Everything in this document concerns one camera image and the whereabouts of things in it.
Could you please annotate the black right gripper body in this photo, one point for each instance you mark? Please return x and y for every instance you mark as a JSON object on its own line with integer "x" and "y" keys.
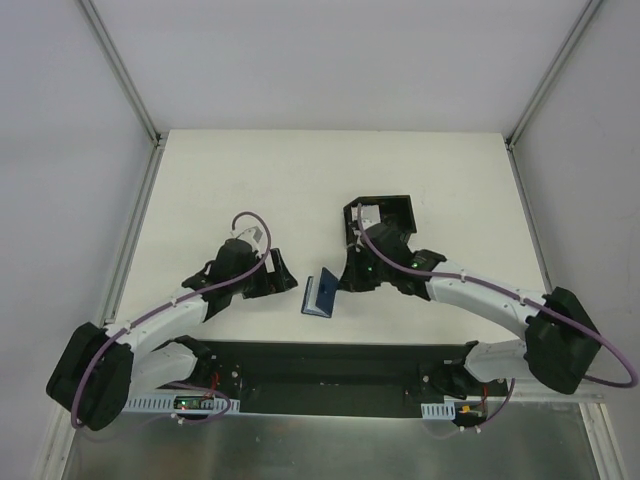
{"x": 353, "y": 279}

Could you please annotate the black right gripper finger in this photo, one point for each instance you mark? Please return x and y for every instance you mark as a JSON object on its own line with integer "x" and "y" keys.
{"x": 350, "y": 279}
{"x": 350, "y": 221}

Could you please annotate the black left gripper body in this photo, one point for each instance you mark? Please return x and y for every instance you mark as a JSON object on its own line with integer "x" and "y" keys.
{"x": 276, "y": 276}

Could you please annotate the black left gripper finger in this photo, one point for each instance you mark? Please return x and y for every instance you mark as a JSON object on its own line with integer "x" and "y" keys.
{"x": 275, "y": 263}
{"x": 263, "y": 284}

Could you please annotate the blue leather card holder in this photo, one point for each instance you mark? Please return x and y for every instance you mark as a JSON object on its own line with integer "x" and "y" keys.
{"x": 319, "y": 294}

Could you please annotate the black plastic card tray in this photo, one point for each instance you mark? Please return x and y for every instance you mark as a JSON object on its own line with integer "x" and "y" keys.
{"x": 396, "y": 213}

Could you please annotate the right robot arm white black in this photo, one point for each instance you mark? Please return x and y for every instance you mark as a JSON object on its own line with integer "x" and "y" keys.
{"x": 554, "y": 337}

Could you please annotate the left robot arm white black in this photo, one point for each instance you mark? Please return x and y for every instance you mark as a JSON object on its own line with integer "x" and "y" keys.
{"x": 101, "y": 368}

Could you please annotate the white cards stack in tray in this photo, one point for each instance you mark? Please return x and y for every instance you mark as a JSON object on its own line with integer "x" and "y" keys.
{"x": 368, "y": 215}

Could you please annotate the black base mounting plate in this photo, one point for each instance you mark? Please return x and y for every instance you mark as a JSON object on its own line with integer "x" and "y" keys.
{"x": 354, "y": 380}

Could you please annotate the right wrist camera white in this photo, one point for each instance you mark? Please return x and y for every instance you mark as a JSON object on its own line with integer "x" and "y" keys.
{"x": 356, "y": 243}

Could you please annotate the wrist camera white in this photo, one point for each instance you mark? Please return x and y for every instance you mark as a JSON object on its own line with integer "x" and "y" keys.
{"x": 253, "y": 236}
{"x": 356, "y": 243}

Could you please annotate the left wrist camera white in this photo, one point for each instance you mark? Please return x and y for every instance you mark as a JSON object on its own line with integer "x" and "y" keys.
{"x": 253, "y": 236}

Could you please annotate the left white cable duct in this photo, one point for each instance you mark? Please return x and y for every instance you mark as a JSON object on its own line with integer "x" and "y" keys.
{"x": 180, "y": 403}

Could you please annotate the white cable duct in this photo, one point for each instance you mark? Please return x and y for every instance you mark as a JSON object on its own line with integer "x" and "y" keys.
{"x": 180, "y": 403}
{"x": 438, "y": 411}

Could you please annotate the right white cable duct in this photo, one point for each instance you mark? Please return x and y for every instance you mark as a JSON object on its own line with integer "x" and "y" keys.
{"x": 438, "y": 411}

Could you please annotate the left aluminium frame post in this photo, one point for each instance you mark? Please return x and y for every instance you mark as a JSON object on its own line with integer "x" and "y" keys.
{"x": 114, "y": 60}

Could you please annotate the aluminium frame post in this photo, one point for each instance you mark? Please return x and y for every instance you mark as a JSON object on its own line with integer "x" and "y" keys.
{"x": 553, "y": 71}
{"x": 114, "y": 60}

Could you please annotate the right aluminium frame post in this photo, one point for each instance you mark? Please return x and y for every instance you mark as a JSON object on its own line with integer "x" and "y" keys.
{"x": 553, "y": 71}

